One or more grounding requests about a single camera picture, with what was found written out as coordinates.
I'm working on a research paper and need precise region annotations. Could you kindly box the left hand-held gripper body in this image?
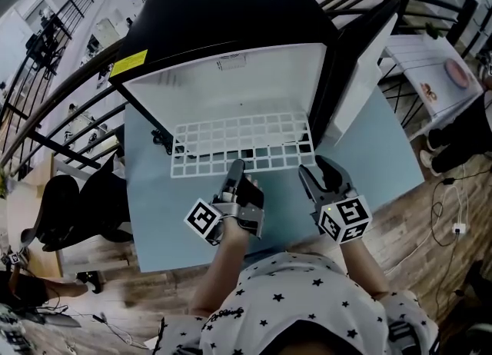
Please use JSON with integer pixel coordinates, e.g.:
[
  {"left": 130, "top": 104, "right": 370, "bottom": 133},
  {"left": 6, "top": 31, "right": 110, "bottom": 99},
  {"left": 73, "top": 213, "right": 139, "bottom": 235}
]
[{"left": 183, "top": 176, "right": 266, "bottom": 247}]

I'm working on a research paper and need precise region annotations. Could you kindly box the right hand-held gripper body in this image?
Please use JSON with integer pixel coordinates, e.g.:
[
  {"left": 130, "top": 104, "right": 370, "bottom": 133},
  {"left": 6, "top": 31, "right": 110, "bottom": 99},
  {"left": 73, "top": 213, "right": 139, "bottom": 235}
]
[{"left": 309, "top": 178, "right": 373, "bottom": 245}]

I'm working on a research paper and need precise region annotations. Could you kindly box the white grid shelf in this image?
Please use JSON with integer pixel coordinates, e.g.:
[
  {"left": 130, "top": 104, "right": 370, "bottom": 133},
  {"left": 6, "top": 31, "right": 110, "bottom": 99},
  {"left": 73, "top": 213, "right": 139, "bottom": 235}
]
[{"left": 170, "top": 112, "right": 317, "bottom": 179}]

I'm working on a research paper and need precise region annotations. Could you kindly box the black mini fridge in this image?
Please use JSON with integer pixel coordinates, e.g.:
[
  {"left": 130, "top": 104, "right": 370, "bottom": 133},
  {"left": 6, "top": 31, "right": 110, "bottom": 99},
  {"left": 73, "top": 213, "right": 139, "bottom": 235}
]
[{"left": 108, "top": 0, "right": 399, "bottom": 155}]

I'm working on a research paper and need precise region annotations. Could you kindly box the person's right forearm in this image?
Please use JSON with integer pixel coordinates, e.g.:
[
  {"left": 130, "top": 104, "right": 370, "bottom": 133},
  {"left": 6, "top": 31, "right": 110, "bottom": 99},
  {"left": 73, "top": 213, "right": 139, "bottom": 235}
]
[{"left": 337, "top": 237, "right": 390, "bottom": 301}]

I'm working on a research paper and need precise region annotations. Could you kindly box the person's left forearm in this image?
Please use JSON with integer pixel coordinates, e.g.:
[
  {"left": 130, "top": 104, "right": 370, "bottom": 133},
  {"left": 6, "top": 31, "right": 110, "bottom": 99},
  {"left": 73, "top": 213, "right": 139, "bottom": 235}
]
[{"left": 189, "top": 217, "right": 251, "bottom": 318}]

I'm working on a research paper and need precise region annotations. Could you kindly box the white star-print shirt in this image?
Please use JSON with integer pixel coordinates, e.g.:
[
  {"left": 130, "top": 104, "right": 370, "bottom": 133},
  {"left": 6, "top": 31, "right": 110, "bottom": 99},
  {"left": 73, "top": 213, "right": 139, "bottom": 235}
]
[{"left": 152, "top": 251, "right": 440, "bottom": 355}]

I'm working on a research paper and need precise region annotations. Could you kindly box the brown pastry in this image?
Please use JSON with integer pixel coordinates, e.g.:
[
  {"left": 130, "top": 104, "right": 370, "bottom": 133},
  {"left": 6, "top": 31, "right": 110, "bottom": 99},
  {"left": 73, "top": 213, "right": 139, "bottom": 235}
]
[{"left": 420, "top": 81, "right": 440, "bottom": 101}]

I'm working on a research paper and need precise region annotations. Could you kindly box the white side table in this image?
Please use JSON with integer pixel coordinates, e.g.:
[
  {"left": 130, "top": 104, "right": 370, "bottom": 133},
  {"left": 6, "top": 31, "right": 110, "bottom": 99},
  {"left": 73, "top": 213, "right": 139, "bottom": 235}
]
[{"left": 378, "top": 33, "right": 484, "bottom": 140}]

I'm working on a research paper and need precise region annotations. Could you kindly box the pink plate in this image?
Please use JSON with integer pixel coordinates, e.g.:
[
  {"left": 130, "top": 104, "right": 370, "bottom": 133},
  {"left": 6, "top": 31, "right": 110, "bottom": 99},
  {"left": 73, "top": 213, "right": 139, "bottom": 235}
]
[{"left": 443, "top": 58, "right": 473, "bottom": 88}]

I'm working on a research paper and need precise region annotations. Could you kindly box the black office chair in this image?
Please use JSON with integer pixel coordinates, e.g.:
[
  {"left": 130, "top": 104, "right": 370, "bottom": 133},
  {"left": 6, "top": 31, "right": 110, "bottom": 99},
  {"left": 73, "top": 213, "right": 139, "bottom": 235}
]
[{"left": 19, "top": 152, "right": 135, "bottom": 253}]

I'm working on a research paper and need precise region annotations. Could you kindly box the black fridge power cable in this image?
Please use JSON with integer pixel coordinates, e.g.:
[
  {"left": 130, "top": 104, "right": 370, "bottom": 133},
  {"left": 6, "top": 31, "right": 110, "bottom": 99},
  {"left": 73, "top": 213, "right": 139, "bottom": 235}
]
[{"left": 150, "top": 128, "right": 175, "bottom": 155}]

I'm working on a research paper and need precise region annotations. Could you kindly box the white floor cable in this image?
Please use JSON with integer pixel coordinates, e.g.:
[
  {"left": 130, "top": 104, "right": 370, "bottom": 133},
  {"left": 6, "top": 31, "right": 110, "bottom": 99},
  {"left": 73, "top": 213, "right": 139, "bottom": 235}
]
[{"left": 383, "top": 183, "right": 468, "bottom": 274}]

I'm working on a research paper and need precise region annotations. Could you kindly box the thin black floor cable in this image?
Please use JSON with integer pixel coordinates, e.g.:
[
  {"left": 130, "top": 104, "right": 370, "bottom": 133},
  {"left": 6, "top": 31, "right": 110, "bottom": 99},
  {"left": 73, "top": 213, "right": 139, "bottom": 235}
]
[{"left": 36, "top": 304, "right": 151, "bottom": 350}]

